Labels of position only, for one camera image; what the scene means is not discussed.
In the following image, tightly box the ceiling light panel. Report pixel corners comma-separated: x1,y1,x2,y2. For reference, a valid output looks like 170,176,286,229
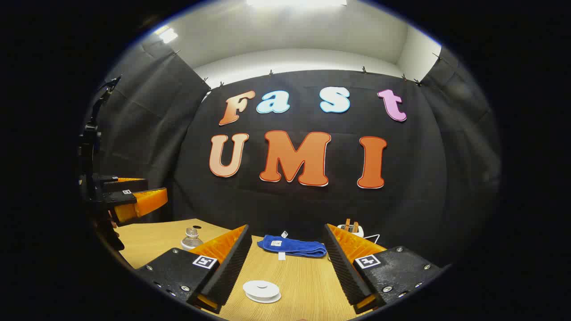
155,28,179,44
246,0,348,7

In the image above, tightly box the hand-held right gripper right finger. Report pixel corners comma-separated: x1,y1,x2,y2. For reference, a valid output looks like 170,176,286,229
322,224,449,314

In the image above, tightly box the black backdrop cloth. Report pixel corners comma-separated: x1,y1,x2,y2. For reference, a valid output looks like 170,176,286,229
89,40,502,268

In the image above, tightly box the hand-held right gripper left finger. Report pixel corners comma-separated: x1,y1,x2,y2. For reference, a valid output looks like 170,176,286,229
135,224,253,314

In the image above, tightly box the clear plastic water bottle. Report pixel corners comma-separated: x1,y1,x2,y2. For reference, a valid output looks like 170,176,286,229
181,227,204,251

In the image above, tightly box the white toaster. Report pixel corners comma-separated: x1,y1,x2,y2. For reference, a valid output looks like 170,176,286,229
337,224,364,238

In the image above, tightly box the white teacup lid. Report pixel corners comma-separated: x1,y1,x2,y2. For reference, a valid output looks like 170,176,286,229
243,280,281,297

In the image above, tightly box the blue folded towel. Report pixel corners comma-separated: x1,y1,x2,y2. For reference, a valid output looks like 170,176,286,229
257,231,327,260

